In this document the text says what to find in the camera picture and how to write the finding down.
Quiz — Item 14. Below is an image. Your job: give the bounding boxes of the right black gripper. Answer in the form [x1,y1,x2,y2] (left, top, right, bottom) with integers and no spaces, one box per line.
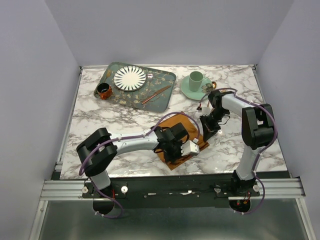
[200,108,229,142]

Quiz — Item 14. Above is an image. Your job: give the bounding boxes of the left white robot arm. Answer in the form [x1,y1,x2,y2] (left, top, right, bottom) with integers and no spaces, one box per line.
[76,123,190,198]

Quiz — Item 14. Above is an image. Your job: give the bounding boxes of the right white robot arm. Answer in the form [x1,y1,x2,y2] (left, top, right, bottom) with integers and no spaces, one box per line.
[197,88,278,196]

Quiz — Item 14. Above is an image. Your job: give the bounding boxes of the mint green saucer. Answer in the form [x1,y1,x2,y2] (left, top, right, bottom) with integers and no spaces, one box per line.
[180,75,213,101]

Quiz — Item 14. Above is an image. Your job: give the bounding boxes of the gold spoon with flower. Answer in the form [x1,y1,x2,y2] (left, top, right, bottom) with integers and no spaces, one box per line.
[201,81,217,94]

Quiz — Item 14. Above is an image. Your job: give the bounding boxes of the mint green cup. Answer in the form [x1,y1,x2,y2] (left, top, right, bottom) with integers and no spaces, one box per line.
[188,71,203,92]

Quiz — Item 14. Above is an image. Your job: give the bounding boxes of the copper table knife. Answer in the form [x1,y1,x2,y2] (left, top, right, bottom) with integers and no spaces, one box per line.
[141,85,171,105]

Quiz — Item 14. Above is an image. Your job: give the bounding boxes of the white black striped plate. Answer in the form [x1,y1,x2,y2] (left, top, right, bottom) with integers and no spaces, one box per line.
[113,65,147,92]

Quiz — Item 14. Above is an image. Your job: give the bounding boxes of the copper black mug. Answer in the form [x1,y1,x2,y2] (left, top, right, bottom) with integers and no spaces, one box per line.
[94,82,113,100]

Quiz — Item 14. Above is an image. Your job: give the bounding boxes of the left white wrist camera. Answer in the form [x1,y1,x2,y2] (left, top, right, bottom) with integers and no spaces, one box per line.
[180,140,200,156]

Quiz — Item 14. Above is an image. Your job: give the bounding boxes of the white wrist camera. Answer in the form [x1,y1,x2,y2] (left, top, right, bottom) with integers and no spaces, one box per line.
[201,106,211,116]
[180,140,200,156]

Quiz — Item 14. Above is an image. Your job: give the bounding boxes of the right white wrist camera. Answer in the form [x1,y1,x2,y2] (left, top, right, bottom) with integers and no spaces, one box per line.
[201,106,211,116]

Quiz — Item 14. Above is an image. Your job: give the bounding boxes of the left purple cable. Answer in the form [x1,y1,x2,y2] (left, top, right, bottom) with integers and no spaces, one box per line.
[78,111,201,219]

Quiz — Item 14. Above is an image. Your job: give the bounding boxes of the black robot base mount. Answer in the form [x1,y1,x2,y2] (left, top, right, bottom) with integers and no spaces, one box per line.
[82,172,261,210]

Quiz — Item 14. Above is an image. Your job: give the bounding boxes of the aluminium frame rail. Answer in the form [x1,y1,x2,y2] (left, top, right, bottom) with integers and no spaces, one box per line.
[40,178,306,201]

